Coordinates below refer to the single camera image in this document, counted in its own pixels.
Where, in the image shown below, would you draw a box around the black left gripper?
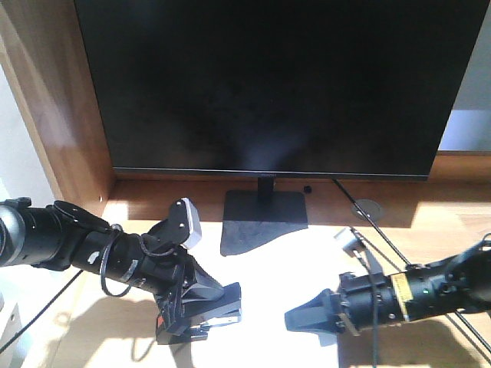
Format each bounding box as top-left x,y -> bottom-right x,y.
71,199 -> 222,336

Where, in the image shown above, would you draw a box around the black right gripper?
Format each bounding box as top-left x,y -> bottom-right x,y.
285,272 -> 399,335

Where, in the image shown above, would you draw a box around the black stapler with orange tab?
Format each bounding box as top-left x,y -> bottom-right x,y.
156,283 -> 242,345

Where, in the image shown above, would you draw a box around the white paper sheets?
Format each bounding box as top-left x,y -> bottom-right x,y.
171,222 -> 361,367

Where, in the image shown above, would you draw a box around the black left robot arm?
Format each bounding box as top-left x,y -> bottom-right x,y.
1,197 -> 225,335

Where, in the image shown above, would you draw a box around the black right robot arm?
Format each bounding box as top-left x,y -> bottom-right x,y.
285,237 -> 490,335

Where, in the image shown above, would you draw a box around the wooden desk side panel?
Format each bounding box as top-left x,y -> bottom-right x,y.
1,1 -> 115,215

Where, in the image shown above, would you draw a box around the black computer monitor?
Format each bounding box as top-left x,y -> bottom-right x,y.
73,0 -> 490,257

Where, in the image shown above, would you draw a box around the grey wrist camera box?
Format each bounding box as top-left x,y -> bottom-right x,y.
334,227 -> 365,257
180,197 -> 202,250

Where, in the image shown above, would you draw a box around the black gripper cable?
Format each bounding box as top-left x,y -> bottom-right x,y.
0,224 -> 185,352
351,225 -> 384,368

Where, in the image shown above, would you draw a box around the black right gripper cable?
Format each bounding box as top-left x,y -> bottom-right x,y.
351,225 -> 384,368

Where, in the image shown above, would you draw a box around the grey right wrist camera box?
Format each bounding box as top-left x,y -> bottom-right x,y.
334,227 -> 365,257

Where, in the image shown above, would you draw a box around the black monitor cable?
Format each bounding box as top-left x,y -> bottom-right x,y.
331,178 -> 491,353

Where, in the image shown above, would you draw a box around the grey desk cable grommet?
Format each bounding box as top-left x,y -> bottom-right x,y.
351,199 -> 384,222

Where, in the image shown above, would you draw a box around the wooden chair frame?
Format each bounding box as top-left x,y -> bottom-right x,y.
1,301 -> 21,367

